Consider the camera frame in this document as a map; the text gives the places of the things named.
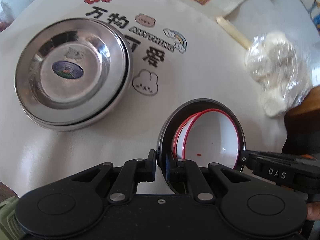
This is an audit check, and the large steel mixing bowl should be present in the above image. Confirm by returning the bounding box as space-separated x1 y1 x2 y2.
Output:
157 98 246 194

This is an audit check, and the white bowl red rim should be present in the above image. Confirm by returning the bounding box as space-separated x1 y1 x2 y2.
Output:
183 108 240 168

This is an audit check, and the person's hand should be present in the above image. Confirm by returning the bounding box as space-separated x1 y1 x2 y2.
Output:
306 202 320 221

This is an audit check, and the plastic bag of buns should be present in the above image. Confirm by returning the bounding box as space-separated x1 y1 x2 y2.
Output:
245 31 312 118

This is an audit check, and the top steel plate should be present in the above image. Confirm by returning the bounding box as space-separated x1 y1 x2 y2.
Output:
14 17 130 126

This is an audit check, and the cream rolled stick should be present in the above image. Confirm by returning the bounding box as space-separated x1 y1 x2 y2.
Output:
216 16 252 50

